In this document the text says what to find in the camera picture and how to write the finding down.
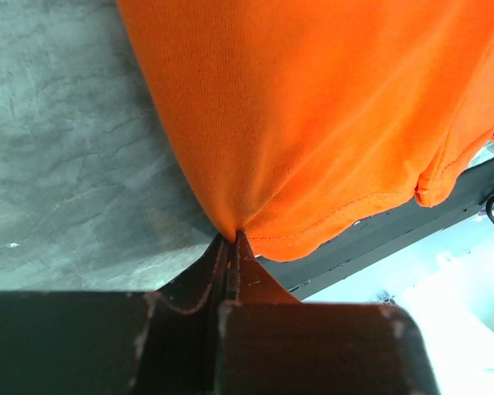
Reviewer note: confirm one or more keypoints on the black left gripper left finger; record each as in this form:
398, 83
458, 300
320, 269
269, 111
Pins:
116, 342

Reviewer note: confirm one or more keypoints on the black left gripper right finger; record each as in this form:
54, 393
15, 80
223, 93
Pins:
269, 342

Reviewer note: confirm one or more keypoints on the orange t-shirt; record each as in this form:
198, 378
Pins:
292, 120

